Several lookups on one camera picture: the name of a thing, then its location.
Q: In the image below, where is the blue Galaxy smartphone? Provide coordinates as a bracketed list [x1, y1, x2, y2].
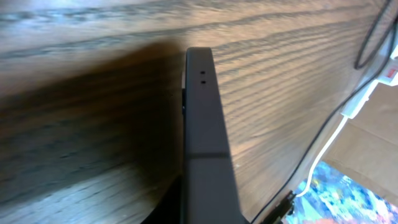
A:
[182, 47, 246, 224]

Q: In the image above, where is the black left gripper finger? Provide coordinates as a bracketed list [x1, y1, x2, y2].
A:
[141, 175, 182, 224]

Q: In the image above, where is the white power strip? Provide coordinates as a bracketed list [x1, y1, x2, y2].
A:
[340, 40, 398, 119]

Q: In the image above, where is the black USB charging cable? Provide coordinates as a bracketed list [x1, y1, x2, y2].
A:
[250, 0, 398, 224]

